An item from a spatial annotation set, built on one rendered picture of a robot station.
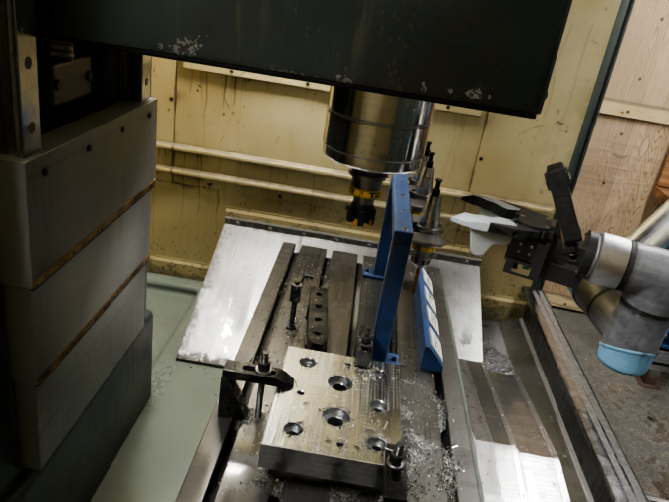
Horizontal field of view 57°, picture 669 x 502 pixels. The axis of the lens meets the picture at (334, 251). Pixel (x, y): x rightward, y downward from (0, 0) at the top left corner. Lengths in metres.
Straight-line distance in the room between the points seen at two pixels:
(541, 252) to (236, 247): 1.32
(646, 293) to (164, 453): 1.09
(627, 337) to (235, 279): 1.30
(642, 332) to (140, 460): 1.08
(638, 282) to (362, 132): 0.44
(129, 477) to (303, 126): 1.14
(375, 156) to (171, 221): 1.41
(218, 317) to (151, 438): 0.47
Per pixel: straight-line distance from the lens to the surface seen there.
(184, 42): 0.85
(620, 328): 0.99
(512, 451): 1.52
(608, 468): 1.52
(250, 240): 2.09
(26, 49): 0.85
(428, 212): 1.31
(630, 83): 3.76
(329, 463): 1.04
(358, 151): 0.89
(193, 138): 2.09
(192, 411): 1.66
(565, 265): 0.96
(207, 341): 1.85
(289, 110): 2.00
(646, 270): 0.95
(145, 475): 1.50
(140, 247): 1.32
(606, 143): 3.79
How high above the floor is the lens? 1.68
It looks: 24 degrees down
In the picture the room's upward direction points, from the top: 9 degrees clockwise
